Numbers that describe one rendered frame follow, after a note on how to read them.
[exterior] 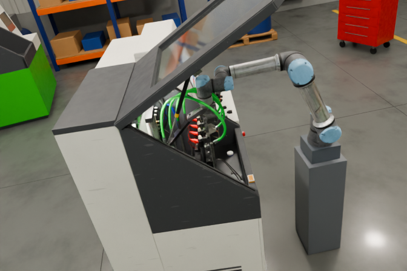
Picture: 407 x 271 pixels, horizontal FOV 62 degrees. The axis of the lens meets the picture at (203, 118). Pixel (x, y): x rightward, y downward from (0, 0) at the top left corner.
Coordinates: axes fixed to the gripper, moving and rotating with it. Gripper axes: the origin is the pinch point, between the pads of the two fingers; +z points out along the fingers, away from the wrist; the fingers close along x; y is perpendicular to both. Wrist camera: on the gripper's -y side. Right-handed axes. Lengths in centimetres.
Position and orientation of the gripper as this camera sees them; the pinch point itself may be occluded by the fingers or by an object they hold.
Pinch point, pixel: (207, 134)
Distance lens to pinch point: 192.5
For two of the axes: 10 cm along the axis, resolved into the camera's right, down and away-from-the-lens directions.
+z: 1.5, 8.5, 5.0
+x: -0.5, -5.0, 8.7
